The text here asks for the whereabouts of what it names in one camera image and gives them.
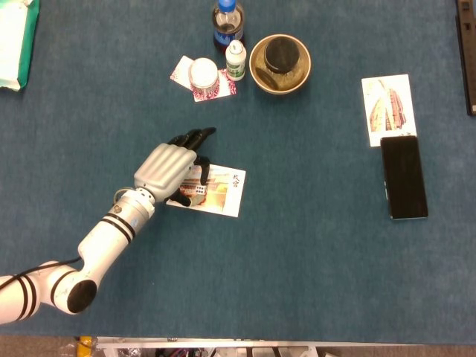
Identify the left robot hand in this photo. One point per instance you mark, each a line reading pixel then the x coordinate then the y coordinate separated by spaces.
pixel 163 167

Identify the white die with black dots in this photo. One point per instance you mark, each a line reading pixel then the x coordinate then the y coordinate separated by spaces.
pixel 201 190

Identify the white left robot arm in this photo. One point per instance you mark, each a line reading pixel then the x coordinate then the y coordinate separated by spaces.
pixel 104 238

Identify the red patterned playing card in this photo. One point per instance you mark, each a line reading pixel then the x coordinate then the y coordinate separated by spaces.
pixel 180 70
pixel 225 87

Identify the postcard with red building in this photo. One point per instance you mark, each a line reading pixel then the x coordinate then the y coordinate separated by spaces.
pixel 227 197

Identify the white round jar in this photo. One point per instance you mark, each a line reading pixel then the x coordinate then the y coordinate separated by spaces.
pixel 203 76

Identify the small white green-label bottle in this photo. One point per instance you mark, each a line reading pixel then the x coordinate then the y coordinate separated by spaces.
pixel 235 61

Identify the blue felt table cloth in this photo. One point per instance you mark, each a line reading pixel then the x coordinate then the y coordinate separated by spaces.
pixel 279 267

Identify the cola bottle blue cap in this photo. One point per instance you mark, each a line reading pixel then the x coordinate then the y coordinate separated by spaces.
pixel 227 26

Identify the glass jar black lid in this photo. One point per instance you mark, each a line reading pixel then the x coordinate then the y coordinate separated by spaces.
pixel 282 54

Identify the beige bowl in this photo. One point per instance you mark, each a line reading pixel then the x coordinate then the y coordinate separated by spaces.
pixel 303 70

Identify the yellow object under table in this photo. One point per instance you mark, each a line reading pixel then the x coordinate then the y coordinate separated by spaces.
pixel 85 346

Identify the green wet wipes pack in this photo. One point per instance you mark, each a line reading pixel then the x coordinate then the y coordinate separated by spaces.
pixel 15 41

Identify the postcard with striped drawing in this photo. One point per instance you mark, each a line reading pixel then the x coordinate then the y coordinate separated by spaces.
pixel 386 108

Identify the black smartphone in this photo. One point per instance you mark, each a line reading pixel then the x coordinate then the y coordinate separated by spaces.
pixel 404 178

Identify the black folding stand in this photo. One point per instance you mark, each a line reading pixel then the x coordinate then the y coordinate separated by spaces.
pixel 466 56

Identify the metal table frame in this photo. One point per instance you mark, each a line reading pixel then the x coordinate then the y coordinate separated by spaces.
pixel 334 347

